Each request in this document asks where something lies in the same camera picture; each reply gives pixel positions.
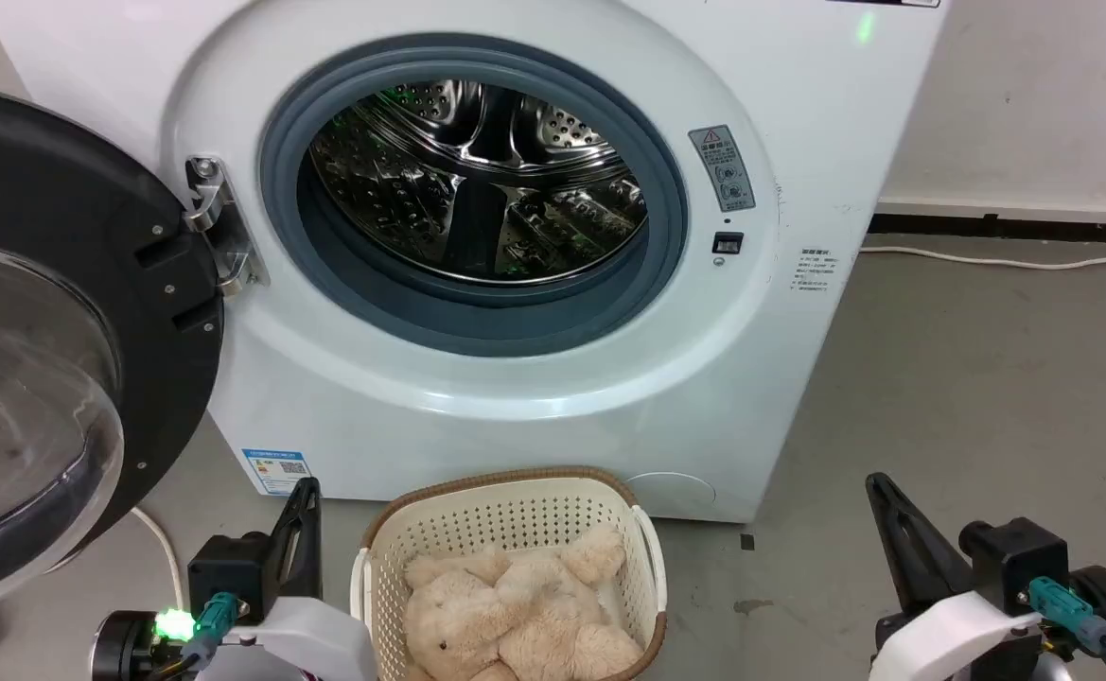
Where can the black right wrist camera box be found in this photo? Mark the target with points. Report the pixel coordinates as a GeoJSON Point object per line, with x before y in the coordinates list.
{"type": "Point", "coordinates": [1021, 563]}

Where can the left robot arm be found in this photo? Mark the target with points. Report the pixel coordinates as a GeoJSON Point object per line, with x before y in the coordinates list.
{"type": "Point", "coordinates": [122, 648]}

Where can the blue energy label sticker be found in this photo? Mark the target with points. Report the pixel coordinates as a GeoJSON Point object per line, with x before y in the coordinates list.
{"type": "Point", "coordinates": [275, 471]}

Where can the round white drain filter cover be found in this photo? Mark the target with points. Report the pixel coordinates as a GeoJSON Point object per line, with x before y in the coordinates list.
{"type": "Point", "coordinates": [671, 492]}

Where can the beige plush teddy bear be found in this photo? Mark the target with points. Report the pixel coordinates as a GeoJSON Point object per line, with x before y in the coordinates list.
{"type": "Point", "coordinates": [524, 615]}

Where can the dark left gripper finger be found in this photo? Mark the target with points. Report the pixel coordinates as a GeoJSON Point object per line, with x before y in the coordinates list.
{"type": "Point", "coordinates": [285, 558]}
{"type": "Point", "coordinates": [310, 549]}

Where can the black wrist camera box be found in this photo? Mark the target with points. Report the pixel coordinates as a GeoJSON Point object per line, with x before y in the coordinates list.
{"type": "Point", "coordinates": [229, 572]}
{"type": "Point", "coordinates": [1021, 563]}

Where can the cream perforated laundry basket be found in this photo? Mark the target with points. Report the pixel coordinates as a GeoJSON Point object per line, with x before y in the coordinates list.
{"type": "Point", "coordinates": [505, 515]}

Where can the steel washer drum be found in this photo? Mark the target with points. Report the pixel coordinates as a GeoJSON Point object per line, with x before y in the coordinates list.
{"type": "Point", "coordinates": [477, 180]}

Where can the black door latch socket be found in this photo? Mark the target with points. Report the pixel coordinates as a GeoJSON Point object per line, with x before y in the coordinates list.
{"type": "Point", "coordinates": [728, 243]}

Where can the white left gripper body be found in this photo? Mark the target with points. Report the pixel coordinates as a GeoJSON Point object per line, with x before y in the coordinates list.
{"type": "Point", "coordinates": [316, 638]}

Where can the black round washer door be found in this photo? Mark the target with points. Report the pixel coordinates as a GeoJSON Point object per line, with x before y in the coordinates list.
{"type": "Point", "coordinates": [42, 312]}

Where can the white front-load washing machine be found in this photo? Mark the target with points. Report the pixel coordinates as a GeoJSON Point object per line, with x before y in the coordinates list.
{"type": "Point", "coordinates": [770, 359]}

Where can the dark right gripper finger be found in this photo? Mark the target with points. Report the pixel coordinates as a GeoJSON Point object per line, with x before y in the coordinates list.
{"type": "Point", "coordinates": [917, 553]}

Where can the grey warning sticker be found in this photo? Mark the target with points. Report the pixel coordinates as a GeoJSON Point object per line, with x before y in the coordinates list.
{"type": "Point", "coordinates": [722, 168]}

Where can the black baseboard strip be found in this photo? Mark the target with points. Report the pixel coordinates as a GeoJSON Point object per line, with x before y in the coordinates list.
{"type": "Point", "coordinates": [1016, 230]}

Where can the metal washer door hinge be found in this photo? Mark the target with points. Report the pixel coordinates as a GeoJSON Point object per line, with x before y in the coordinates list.
{"type": "Point", "coordinates": [217, 227]}

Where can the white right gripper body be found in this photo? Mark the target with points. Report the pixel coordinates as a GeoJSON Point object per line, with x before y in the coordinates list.
{"type": "Point", "coordinates": [959, 638]}

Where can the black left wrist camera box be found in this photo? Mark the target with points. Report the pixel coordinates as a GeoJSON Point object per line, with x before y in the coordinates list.
{"type": "Point", "coordinates": [229, 572]}

